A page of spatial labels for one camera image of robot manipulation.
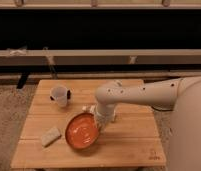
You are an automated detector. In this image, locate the black table leg bracket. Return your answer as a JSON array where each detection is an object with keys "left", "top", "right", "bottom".
[{"left": 16, "top": 72, "right": 30, "bottom": 89}]

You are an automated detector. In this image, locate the beige sponge block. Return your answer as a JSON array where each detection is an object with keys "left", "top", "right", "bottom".
[{"left": 40, "top": 127, "right": 61, "bottom": 147}]

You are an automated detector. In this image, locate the translucent plastic cup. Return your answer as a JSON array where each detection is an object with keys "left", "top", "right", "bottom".
[{"left": 50, "top": 86, "right": 68, "bottom": 107}]

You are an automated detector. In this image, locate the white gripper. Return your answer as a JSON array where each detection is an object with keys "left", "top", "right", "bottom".
[{"left": 82, "top": 104, "right": 116, "bottom": 131}]

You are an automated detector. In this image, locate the black cable on floor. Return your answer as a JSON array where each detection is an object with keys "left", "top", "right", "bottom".
[{"left": 150, "top": 104, "right": 175, "bottom": 113}]

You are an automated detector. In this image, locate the small black object behind cup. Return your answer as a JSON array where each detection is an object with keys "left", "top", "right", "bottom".
[{"left": 67, "top": 90, "right": 71, "bottom": 99}]

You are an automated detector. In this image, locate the orange ceramic bowl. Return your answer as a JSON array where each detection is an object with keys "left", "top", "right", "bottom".
[{"left": 65, "top": 113, "right": 99, "bottom": 150}]

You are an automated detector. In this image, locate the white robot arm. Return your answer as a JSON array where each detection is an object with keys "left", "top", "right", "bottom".
[{"left": 89, "top": 76, "right": 201, "bottom": 171}]

